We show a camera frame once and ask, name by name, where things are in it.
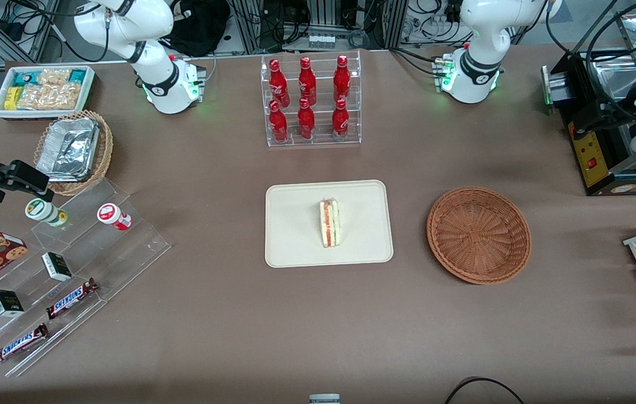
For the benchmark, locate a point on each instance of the triangle sandwich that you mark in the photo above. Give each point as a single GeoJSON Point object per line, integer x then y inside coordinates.
{"type": "Point", "coordinates": [329, 223]}

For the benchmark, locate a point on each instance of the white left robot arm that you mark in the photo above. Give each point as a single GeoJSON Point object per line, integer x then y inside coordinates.
{"type": "Point", "coordinates": [480, 33]}

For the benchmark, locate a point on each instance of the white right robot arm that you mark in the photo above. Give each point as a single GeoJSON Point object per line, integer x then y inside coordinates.
{"type": "Point", "coordinates": [155, 73]}

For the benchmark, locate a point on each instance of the light wicker basket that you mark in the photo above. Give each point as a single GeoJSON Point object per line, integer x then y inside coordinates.
{"type": "Point", "coordinates": [105, 151]}

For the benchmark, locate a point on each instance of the cream rectangular serving tray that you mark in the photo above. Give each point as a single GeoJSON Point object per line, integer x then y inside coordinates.
{"type": "Point", "coordinates": [295, 224]}

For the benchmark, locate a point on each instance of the brown round wicker basket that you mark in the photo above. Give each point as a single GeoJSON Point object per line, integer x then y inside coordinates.
{"type": "Point", "coordinates": [479, 235]}

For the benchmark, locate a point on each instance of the green sunflower lid jar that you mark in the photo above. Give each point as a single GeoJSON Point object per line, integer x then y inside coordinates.
{"type": "Point", "coordinates": [42, 210]}

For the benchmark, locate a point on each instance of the stacked aluminium foil trays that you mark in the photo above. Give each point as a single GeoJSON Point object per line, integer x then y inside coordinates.
{"type": "Point", "coordinates": [68, 148]}

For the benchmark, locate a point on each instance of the yellow snack packet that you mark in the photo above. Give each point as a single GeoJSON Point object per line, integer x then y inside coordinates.
{"type": "Point", "coordinates": [12, 98]}

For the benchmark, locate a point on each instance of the small black carton box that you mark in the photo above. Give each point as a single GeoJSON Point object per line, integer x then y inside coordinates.
{"type": "Point", "coordinates": [6, 303]}
{"type": "Point", "coordinates": [57, 266]}

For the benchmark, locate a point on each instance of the large clear rice cracker bag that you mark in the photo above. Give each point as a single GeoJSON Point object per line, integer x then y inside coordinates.
{"type": "Point", "coordinates": [48, 96]}

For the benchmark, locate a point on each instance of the red lid small jar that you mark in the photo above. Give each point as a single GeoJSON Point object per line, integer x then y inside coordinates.
{"type": "Point", "coordinates": [113, 216]}

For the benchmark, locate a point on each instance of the teal snack packet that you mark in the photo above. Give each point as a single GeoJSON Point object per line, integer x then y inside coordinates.
{"type": "Point", "coordinates": [24, 78]}
{"type": "Point", "coordinates": [77, 76]}

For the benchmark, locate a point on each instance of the small clear rice cracker bag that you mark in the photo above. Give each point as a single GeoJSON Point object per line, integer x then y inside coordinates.
{"type": "Point", "coordinates": [54, 76]}

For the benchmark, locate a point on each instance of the white plastic snack bin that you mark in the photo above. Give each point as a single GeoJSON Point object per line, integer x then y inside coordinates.
{"type": "Point", "coordinates": [88, 92]}

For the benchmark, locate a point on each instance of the Snickers chocolate bar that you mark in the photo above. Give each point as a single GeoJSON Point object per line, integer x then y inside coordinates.
{"type": "Point", "coordinates": [19, 343]}
{"type": "Point", "coordinates": [72, 297]}

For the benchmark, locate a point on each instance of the clear acrylic tiered display stand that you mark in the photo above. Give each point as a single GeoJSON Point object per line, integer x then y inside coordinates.
{"type": "Point", "coordinates": [127, 247]}

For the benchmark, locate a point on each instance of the black fabric bag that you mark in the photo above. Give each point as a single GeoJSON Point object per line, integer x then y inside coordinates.
{"type": "Point", "coordinates": [200, 28]}

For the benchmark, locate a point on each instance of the red cola bottle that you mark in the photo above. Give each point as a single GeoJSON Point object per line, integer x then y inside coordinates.
{"type": "Point", "coordinates": [340, 122]}
{"type": "Point", "coordinates": [277, 81]}
{"type": "Point", "coordinates": [342, 78]}
{"type": "Point", "coordinates": [306, 122]}
{"type": "Point", "coordinates": [307, 78]}
{"type": "Point", "coordinates": [278, 123]}

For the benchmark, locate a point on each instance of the clear acrylic bottle rack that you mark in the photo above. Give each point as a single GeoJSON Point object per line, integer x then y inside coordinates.
{"type": "Point", "coordinates": [320, 137]}

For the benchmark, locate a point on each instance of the white power strip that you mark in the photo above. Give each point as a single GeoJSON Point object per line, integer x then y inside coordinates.
{"type": "Point", "coordinates": [321, 40]}

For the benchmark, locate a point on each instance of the black machine with yellow panel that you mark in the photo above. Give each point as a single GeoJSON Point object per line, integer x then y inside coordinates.
{"type": "Point", "coordinates": [593, 163]}

